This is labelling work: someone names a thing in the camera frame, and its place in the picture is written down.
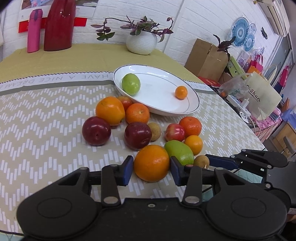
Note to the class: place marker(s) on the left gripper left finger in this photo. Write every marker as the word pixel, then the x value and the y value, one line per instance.
pixel 112 176

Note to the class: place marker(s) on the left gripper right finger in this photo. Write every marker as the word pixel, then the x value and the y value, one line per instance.
pixel 189 176

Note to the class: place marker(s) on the green mango-shaped fruit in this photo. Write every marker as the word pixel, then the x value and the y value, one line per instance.
pixel 181 151

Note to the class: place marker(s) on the small smooth orange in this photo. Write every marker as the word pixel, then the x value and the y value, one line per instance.
pixel 195 143

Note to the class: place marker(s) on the large orange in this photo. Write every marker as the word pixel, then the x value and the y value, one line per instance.
pixel 110 109
pixel 151 163

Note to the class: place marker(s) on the dark red plum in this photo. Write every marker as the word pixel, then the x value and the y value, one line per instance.
pixel 96 131
pixel 137 135

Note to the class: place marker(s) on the red pink apple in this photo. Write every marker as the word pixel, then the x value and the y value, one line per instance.
pixel 174 131

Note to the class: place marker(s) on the textured tangerine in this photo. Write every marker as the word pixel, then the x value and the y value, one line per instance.
pixel 191 126
pixel 137 112

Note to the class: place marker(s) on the small red-orange fruit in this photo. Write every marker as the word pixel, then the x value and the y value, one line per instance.
pixel 126 102

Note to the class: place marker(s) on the beige tote bag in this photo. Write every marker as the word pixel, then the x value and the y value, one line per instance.
pixel 263 98

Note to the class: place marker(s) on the white power strip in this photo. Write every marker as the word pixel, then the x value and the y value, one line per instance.
pixel 237 104

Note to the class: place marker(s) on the small kumquat on plate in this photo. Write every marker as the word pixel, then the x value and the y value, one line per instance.
pixel 181 92

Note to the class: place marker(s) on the white oval plate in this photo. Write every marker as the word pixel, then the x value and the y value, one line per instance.
pixel 157 90

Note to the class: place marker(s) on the clear plastic bag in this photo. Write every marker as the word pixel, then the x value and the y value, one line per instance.
pixel 236 87

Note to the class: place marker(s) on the green apple on plate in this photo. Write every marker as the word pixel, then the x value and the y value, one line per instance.
pixel 130 84

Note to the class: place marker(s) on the red envelope packet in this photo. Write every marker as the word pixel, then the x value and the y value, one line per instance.
pixel 210 82

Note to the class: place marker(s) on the patterned beige tablecloth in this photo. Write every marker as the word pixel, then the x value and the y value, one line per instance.
pixel 45 99

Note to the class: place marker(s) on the green yellow box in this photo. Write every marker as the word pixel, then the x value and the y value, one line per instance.
pixel 234 68

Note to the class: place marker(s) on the pink gift bag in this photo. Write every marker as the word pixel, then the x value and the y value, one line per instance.
pixel 256 65

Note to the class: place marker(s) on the brown cardboard box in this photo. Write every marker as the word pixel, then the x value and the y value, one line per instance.
pixel 206 61

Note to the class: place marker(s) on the purple plant by box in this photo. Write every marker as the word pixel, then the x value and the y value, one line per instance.
pixel 225 45

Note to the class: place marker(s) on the white ribbed plant pot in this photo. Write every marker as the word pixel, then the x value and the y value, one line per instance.
pixel 142 44

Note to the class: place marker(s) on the purple green trailing plant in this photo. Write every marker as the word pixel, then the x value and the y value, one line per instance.
pixel 146 25

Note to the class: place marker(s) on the red thermos jug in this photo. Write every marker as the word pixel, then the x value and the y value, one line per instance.
pixel 60 25

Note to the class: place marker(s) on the white air conditioner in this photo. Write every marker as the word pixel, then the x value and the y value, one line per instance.
pixel 277 16

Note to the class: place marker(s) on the pink thermos bottle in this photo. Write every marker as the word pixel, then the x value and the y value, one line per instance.
pixel 34 30

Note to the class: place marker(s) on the blue round wall ornament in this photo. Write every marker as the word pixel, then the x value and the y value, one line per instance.
pixel 240 31

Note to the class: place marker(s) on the bedding wall poster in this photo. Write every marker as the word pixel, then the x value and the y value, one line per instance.
pixel 79 11

